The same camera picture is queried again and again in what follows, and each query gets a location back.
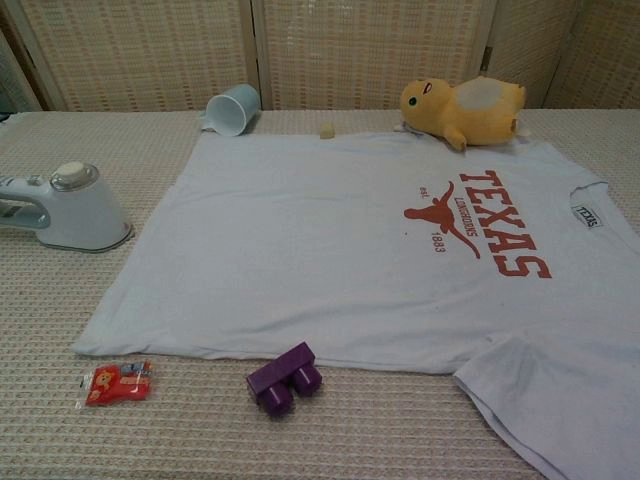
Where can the white handheld steam iron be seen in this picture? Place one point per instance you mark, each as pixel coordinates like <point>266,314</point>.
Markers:
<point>90,210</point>

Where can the white Texas print T-shirt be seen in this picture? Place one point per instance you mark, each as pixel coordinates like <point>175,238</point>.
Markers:
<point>300,250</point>

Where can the small cream cube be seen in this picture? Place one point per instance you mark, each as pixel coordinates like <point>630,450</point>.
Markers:
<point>327,131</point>

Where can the purple toy building block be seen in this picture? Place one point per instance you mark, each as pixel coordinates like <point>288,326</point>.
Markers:
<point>282,375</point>

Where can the light blue plastic cup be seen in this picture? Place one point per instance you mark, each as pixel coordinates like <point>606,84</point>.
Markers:
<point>235,112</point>

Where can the yellow plush duck toy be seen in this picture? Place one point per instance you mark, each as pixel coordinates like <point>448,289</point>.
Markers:
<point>475,120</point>

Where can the red snack packet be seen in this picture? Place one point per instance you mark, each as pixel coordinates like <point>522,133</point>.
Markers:
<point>117,387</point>

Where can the woven folding screen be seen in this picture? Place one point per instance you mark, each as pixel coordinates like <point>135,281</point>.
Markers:
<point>150,50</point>

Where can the beige woven tablecloth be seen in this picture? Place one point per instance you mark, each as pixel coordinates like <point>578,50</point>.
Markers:
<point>50,325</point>

